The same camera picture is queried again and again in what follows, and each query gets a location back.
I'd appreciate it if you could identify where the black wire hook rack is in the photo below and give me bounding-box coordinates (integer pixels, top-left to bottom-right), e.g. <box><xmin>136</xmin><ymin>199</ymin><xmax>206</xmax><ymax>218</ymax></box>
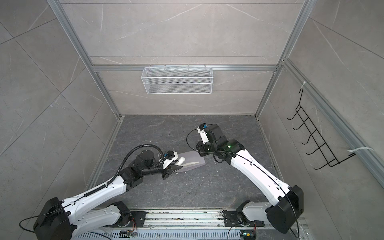
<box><xmin>287</xmin><ymin>89</ymin><xmax>356</xmax><ymax>170</ymax></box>

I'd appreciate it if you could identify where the beige letter paper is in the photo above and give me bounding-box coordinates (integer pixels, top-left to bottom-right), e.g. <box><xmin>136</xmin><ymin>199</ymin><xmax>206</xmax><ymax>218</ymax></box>
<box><xmin>182</xmin><ymin>162</ymin><xmax>200</xmax><ymax>167</ymax></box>

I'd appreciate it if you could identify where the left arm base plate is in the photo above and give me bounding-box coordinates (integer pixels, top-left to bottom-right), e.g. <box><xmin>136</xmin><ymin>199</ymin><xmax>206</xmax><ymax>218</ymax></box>
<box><xmin>126</xmin><ymin>211</ymin><xmax>147</xmax><ymax>229</ymax></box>

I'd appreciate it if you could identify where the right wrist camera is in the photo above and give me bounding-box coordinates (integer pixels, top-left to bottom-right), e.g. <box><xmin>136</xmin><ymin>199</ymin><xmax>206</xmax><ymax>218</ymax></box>
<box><xmin>198</xmin><ymin>123</ymin><xmax>209</xmax><ymax>144</ymax></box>

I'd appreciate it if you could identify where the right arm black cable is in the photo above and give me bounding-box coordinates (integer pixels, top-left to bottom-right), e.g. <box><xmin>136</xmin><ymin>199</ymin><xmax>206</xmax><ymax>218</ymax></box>
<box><xmin>185</xmin><ymin>127</ymin><xmax>301</xmax><ymax>239</ymax></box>

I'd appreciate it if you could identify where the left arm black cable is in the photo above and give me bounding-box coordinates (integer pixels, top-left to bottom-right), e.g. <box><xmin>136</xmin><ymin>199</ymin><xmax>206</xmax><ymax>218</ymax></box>
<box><xmin>83</xmin><ymin>144</ymin><xmax>165</xmax><ymax>199</ymax></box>

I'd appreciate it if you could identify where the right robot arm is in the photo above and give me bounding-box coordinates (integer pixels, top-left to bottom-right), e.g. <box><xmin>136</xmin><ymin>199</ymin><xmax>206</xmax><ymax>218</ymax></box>
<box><xmin>196</xmin><ymin>124</ymin><xmax>304</xmax><ymax>234</ymax></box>

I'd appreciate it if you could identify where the aluminium rail frame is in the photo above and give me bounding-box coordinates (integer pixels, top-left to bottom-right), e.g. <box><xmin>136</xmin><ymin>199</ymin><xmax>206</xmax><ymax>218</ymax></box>
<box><xmin>77</xmin><ymin>209</ymin><xmax>310</xmax><ymax>230</ymax></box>

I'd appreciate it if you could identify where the white vented cable duct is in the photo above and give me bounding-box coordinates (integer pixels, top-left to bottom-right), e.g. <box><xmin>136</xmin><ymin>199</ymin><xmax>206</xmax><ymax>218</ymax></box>
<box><xmin>75</xmin><ymin>229</ymin><xmax>242</xmax><ymax>240</ymax></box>

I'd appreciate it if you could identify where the white glue stick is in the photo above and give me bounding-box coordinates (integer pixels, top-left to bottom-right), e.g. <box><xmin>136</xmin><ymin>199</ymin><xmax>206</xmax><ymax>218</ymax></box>
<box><xmin>175</xmin><ymin>157</ymin><xmax>185</xmax><ymax>166</ymax></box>

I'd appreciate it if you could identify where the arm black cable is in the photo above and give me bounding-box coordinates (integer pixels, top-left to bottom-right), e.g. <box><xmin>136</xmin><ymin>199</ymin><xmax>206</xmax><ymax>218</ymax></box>
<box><xmin>83</xmin><ymin>144</ymin><xmax>165</xmax><ymax>199</ymax></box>
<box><xmin>185</xmin><ymin>127</ymin><xmax>301</xmax><ymax>239</ymax></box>

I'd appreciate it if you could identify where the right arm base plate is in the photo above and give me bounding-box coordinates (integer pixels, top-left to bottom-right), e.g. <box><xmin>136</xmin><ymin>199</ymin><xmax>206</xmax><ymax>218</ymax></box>
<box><xmin>221</xmin><ymin>210</ymin><xmax>240</xmax><ymax>227</ymax></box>

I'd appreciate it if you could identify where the grey purple envelope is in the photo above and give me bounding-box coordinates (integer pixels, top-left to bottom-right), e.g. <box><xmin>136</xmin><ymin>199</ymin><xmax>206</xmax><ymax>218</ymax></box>
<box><xmin>178</xmin><ymin>151</ymin><xmax>206</xmax><ymax>173</ymax></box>

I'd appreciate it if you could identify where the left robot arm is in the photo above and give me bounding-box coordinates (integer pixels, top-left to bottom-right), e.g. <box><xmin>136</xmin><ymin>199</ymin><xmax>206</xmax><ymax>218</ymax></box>
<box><xmin>33</xmin><ymin>150</ymin><xmax>185</xmax><ymax>240</ymax></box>

